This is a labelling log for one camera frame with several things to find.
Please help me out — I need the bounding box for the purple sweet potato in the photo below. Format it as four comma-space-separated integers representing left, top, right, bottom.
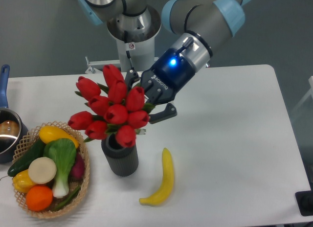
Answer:
70, 153, 85, 179

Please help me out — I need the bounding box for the yellow squash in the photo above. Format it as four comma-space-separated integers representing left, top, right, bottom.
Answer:
39, 125, 79, 149

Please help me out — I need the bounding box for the blue handled saucepan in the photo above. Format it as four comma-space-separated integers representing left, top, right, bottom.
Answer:
0, 64, 28, 164

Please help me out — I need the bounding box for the yellow bell pepper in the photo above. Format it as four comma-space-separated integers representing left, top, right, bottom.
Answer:
12, 169, 36, 193

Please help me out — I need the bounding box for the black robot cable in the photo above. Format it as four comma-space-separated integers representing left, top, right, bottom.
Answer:
123, 30, 135, 72

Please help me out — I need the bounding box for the red tulip bouquet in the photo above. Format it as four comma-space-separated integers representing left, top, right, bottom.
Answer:
67, 65, 155, 148

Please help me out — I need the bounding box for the green bok choy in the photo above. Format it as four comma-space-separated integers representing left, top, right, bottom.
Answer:
44, 138, 76, 199

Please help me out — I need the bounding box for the orange fruit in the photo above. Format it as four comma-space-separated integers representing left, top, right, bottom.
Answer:
26, 185, 53, 211

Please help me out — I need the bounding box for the green bean pod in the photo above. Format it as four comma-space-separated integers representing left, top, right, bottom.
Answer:
52, 186, 81, 211

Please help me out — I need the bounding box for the woven wicker basket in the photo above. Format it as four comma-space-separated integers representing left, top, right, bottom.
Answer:
13, 121, 90, 219

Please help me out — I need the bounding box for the dark grey ribbed vase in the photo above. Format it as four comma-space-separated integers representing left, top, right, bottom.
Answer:
101, 134, 139, 177

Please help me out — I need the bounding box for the black device at table edge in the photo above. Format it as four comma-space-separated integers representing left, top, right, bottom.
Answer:
295, 190, 313, 216

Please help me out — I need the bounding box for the white frame at right edge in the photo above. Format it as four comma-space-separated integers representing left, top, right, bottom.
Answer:
290, 76, 313, 123

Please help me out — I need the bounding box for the yellow banana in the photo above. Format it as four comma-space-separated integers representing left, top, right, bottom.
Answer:
139, 148, 175, 206

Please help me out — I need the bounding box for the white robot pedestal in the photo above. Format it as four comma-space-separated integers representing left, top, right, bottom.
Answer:
85, 37, 167, 74

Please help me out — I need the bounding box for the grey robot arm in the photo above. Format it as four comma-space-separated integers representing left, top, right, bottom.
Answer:
78, 0, 251, 124

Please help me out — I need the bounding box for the green cucumber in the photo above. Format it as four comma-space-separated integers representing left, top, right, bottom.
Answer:
7, 139, 46, 177

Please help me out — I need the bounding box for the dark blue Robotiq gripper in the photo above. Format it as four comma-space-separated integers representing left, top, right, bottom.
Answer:
124, 32, 212, 124

